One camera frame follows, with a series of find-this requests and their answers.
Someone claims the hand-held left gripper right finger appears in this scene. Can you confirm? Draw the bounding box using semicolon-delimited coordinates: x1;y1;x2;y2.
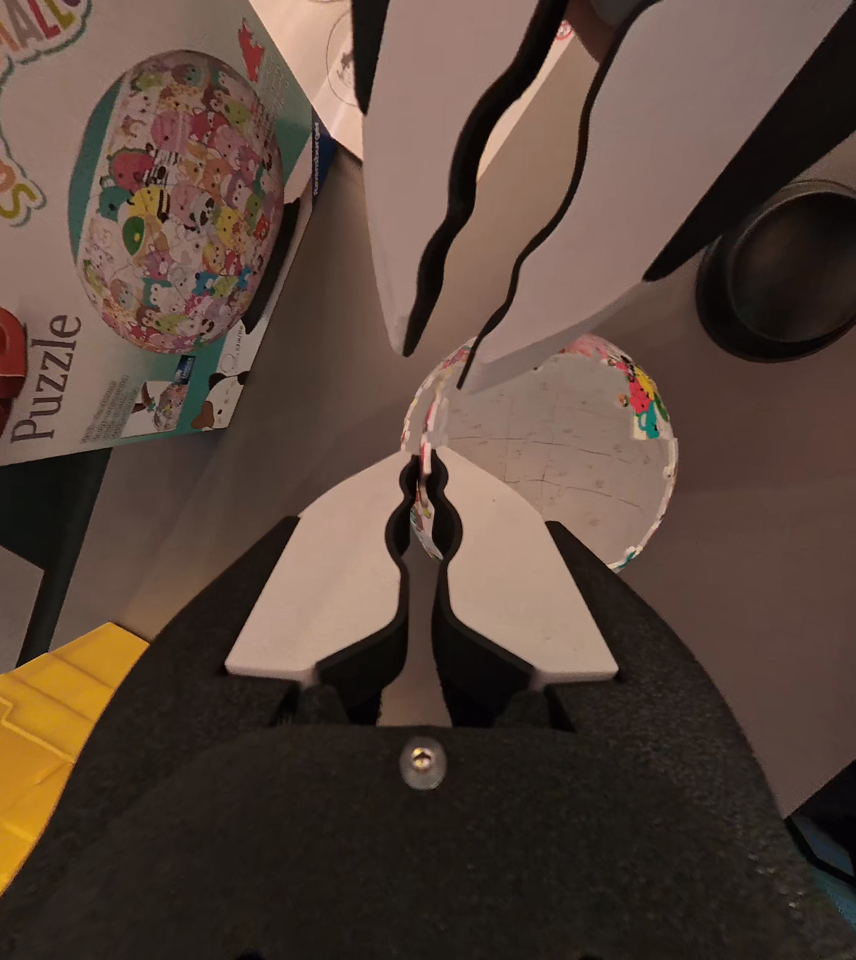
425;447;621;690

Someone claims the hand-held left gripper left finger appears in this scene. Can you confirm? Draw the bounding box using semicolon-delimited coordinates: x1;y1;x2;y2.
224;450;423;687

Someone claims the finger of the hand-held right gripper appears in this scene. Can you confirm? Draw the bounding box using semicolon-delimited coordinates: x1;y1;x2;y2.
456;0;856;396
360;0;573;359

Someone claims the curved puzzle piece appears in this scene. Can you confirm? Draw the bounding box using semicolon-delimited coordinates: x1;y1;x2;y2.
411;441;450;562

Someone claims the colourful cartoon puzzle ball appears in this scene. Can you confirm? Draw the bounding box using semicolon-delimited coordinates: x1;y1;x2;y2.
400;333;680;575

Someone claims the white puzzle instruction sheet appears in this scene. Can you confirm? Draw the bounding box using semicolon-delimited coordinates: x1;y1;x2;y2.
308;0;624;162

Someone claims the cartoon printed puzzle box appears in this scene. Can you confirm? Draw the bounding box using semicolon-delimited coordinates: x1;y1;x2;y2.
0;0;340;475

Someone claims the black round desk grommet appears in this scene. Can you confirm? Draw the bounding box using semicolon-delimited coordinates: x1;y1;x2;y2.
695;178;856;364

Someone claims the yellow plastic bin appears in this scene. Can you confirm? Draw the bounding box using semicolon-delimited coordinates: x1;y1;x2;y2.
0;622;151;929

